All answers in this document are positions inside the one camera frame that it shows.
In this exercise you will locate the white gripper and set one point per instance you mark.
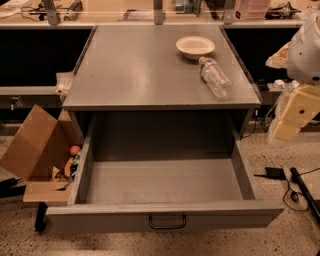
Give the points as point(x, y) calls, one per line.
point(306, 53)

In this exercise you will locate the clear plastic water bottle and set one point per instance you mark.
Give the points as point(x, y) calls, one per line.
point(219, 83)

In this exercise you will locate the open grey top drawer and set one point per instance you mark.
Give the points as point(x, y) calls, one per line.
point(120, 196)

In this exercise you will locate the white power strip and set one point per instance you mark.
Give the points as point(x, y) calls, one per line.
point(285, 85)

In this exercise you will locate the pink plastic container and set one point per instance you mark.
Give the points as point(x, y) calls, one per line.
point(251, 9)

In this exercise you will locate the black power adapter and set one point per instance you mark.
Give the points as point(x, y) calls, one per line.
point(273, 173)

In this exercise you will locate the black pole on floor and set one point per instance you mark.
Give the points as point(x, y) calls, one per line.
point(312, 203)

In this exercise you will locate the white paper bowl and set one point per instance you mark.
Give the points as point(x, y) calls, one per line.
point(194, 47)

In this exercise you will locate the grey metal cabinet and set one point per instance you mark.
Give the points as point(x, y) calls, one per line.
point(151, 102)

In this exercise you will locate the orange ball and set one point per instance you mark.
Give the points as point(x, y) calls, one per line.
point(75, 149)

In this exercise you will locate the brown cardboard box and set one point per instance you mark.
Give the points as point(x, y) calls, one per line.
point(41, 144)

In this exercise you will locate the black drawer handle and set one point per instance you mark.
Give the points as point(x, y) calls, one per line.
point(166, 222)

